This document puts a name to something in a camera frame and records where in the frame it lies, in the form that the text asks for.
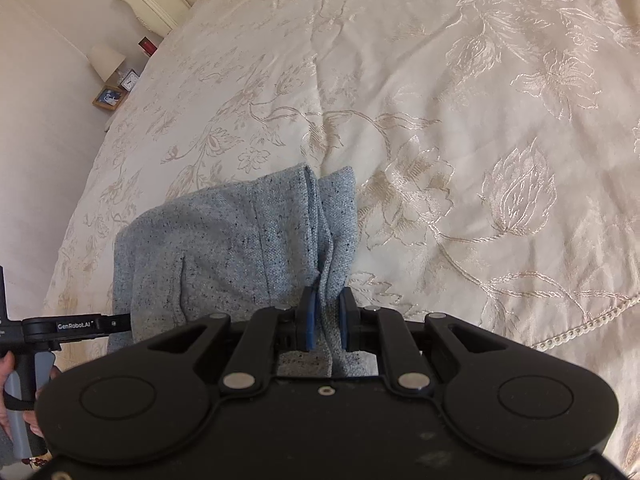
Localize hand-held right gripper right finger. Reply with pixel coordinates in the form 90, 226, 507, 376
337, 292, 507, 395

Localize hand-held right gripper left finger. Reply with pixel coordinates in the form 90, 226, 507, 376
145, 285, 321, 396

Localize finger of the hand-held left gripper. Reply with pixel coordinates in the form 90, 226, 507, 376
102, 312, 133, 336

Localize grey speckled pants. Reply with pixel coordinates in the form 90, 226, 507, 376
107, 162, 381, 379

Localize person's left hand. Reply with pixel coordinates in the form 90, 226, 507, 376
0, 351, 62, 438

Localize cream nightstand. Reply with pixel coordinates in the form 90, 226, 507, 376
102, 80, 132, 133

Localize cream embroidered bedspread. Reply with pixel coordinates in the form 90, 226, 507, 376
42, 0, 640, 471

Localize cream shade table lamp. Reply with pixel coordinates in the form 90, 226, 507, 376
89, 44, 126, 84

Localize wooden photo frame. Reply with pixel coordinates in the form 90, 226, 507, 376
92, 85, 126, 111

